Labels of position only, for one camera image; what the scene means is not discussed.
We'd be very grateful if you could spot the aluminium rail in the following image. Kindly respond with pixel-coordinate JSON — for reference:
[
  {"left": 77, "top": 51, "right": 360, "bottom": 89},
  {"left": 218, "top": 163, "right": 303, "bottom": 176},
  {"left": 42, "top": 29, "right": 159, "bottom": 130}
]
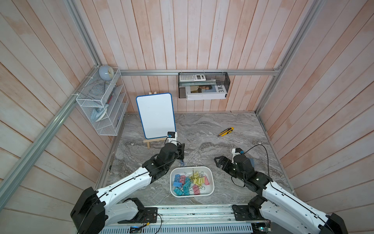
[{"left": 96, "top": 201, "right": 316, "bottom": 226}]

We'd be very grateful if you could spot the white book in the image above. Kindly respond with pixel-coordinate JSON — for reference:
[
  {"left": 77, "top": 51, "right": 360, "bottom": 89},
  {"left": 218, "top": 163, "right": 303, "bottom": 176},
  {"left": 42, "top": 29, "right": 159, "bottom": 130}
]
[{"left": 186, "top": 85, "right": 227, "bottom": 100}]

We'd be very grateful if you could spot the yellow black utility knife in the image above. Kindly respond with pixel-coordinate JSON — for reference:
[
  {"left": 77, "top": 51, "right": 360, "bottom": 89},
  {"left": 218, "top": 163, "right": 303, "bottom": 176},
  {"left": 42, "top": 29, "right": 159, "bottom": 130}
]
[{"left": 218, "top": 127, "right": 234, "bottom": 137}]

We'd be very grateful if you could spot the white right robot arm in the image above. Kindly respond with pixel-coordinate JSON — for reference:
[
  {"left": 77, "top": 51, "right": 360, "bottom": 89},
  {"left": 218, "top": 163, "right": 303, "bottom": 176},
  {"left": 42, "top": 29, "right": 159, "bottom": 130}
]
[{"left": 214, "top": 154, "right": 348, "bottom": 234}]

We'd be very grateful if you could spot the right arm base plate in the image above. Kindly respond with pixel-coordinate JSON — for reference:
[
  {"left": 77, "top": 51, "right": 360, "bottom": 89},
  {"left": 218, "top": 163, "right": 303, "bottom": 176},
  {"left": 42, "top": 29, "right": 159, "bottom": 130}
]
[{"left": 231, "top": 195, "right": 273, "bottom": 221}]

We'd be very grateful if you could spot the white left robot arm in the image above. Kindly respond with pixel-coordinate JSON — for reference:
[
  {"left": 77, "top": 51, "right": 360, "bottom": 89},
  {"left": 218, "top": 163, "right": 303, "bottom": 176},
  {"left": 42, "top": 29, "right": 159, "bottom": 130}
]
[{"left": 70, "top": 140, "right": 185, "bottom": 234}]

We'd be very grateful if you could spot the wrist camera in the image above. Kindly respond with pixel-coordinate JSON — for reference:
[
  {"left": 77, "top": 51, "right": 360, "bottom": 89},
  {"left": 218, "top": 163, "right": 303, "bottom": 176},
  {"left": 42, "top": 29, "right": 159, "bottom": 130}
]
[
  {"left": 167, "top": 132, "right": 177, "bottom": 138},
  {"left": 231, "top": 148, "right": 244, "bottom": 157}
]

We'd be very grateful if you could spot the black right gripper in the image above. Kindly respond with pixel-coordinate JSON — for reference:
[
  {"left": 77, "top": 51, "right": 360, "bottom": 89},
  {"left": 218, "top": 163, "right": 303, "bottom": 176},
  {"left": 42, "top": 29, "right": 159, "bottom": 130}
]
[{"left": 214, "top": 155, "right": 246, "bottom": 182}]

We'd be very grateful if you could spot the small teal binder clip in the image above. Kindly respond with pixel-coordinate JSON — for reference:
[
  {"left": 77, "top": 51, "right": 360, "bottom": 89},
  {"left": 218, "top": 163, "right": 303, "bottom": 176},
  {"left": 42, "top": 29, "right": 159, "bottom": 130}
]
[{"left": 184, "top": 177, "right": 192, "bottom": 188}]

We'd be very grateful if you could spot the white wire shelf rack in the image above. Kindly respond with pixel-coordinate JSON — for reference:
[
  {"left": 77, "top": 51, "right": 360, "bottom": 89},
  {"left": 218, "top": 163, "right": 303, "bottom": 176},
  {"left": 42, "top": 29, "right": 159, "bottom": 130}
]
[{"left": 76, "top": 67, "right": 130, "bottom": 136}]

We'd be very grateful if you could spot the blue framed whiteboard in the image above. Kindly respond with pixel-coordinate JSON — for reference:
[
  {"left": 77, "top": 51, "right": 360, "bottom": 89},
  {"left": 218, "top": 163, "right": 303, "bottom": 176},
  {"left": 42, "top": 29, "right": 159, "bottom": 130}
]
[{"left": 135, "top": 93, "right": 177, "bottom": 140}]

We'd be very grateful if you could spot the large teal binder clip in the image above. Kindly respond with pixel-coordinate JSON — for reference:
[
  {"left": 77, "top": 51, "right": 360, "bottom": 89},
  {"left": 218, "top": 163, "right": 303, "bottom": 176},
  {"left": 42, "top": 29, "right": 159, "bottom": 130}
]
[{"left": 182, "top": 186, "right": 190, "bottom": 196}]

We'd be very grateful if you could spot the black mesh wall basket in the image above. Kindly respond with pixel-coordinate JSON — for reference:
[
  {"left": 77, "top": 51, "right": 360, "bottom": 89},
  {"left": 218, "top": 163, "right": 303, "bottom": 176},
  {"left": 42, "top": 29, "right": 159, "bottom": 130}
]
[{"left": 178, "top": 72, "right": 231, "bottom": 100}]

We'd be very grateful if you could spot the white plastic storage box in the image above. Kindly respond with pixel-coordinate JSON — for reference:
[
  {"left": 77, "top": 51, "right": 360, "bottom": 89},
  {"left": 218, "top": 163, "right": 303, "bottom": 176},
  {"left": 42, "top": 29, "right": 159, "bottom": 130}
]
[{"left": 170, "top": 166, "right": 215, "bottom": 198}]

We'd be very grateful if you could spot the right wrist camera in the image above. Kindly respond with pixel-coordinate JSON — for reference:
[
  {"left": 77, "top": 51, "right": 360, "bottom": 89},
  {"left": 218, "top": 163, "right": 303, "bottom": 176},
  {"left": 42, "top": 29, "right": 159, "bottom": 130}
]
[{"left": 231, "top": 148, "right": 244, "bottom": 157}]

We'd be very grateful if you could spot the white calculator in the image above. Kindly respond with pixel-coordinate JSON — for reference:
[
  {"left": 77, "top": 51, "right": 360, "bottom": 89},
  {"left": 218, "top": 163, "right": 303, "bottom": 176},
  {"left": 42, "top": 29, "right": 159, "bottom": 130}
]
[{"left": 179, "top": 74, "right": 206, "bottom": 82}]

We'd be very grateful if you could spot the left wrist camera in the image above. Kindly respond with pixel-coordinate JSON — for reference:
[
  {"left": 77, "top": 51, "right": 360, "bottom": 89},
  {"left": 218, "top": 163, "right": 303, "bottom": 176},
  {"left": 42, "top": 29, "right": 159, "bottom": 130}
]
[{"left": 167, "top": 132, "right": 177, "bottom": 138}]

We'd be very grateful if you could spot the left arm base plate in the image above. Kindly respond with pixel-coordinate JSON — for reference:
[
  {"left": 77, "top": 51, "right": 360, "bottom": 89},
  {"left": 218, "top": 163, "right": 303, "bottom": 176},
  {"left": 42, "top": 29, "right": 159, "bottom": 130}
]
[{"left": 118, "top": 198, "right": 158, "bottom": 224}]

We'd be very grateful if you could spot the pink binder clip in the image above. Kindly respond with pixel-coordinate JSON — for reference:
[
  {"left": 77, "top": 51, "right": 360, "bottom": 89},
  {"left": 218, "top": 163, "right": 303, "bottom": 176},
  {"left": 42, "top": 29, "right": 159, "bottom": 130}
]
[
  {"left": 192, "top": 185, "right": 205, "bottom": 195},
  {"left": 204, "top": 176, "right": 210, "bottom": 185},
  {"left": 179, "top": 175, "right": 186, "bottom": 185}
]

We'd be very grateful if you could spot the small blue binder clip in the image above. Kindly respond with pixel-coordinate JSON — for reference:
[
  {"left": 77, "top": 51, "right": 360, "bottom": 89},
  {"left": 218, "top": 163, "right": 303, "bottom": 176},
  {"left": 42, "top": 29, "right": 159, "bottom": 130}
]
[{"left": 172, "top": 181, "right": 183, "bottom": 188}]

